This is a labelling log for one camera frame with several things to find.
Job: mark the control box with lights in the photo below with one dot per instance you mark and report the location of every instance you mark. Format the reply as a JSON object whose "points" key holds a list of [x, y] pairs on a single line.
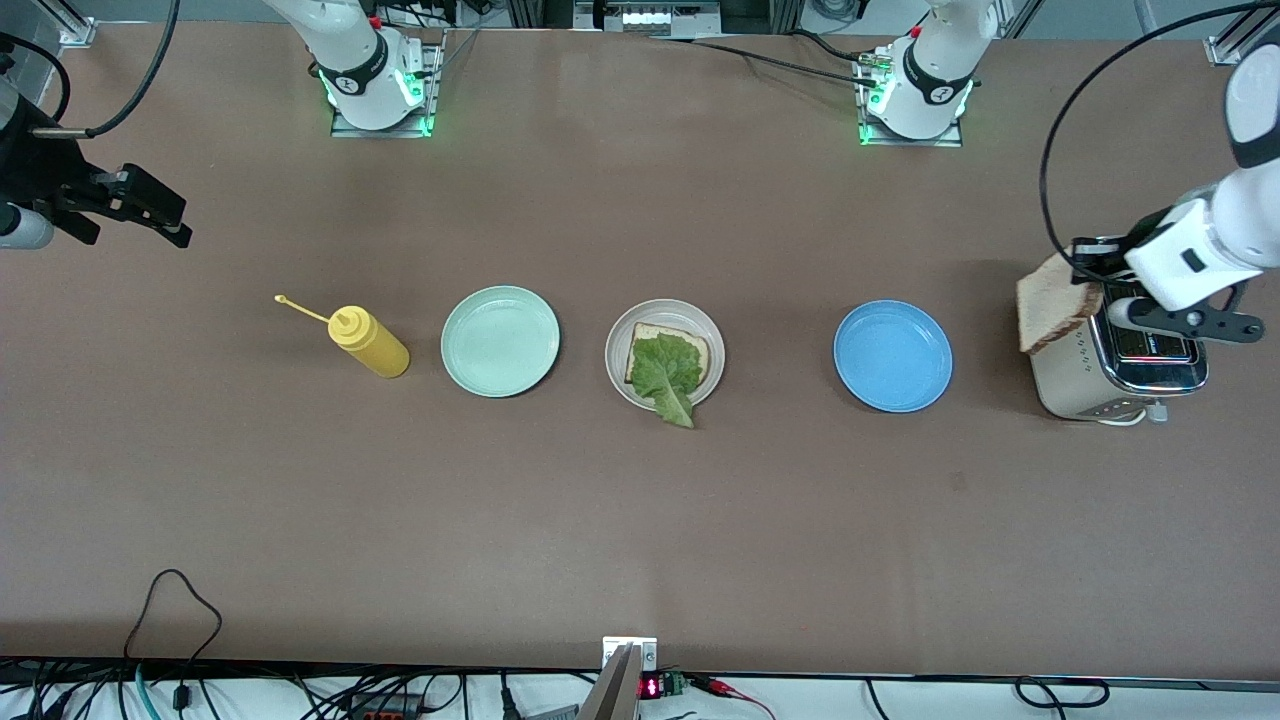
{"points": [[650, 18]]}

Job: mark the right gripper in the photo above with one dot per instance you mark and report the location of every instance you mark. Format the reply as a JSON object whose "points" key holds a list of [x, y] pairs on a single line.
{"points": [[38, 165]]}

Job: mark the beige plate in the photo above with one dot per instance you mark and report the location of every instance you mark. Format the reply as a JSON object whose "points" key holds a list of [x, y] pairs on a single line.
{"points": [[615, 355]]}

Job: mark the bread slice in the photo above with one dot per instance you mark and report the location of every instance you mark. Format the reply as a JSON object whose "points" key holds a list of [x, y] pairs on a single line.
{"points": [[643, 335], [1050, 310]]}

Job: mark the mint green plate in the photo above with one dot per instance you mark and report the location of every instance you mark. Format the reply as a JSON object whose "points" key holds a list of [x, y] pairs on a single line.
{"points": [[500, 340]]}

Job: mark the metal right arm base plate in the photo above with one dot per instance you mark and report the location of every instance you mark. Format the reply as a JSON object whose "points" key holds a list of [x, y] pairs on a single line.
{"points": [[432, 90]]}

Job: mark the green lettuce leaf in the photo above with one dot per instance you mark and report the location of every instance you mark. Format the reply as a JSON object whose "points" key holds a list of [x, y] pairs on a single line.
{"points": [[668, 375]]}

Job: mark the red and black clip leads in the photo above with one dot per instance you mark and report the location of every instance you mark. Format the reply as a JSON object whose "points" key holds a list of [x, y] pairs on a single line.
{"points": [[725, 688]]}

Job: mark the aluminium frame strut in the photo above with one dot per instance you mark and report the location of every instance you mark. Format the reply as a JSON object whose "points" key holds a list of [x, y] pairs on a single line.
{"points": [[1220, 50], [1020, 18], [1150, 18], [75, 30]]}

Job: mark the blue plate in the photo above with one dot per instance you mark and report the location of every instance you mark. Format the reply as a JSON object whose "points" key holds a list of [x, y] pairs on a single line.
{"points": [[893, 355]]}

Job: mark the yellow mustard squeeze bottle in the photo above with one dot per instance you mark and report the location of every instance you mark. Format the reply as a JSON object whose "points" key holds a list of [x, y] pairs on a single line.
{"points": [[375, 345]]}

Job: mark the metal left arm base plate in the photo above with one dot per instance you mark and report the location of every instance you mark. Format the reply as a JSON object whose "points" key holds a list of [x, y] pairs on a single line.
{"points": [[905, 142]]}

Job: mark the red digit display module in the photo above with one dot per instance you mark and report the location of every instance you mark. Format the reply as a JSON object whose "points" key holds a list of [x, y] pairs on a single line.
{"points": [[652, 688]]}

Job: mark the beige chrome toaster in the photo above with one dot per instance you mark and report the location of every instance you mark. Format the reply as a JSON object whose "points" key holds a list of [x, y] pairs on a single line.
{"points": [[1070, 385]]}

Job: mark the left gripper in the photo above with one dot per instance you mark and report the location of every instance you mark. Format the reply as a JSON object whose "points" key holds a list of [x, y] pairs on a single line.
{"points": [[1108, 255]]}

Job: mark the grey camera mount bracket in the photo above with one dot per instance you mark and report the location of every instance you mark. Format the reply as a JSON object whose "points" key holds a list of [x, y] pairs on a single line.
{"points": [[625, 690]]}

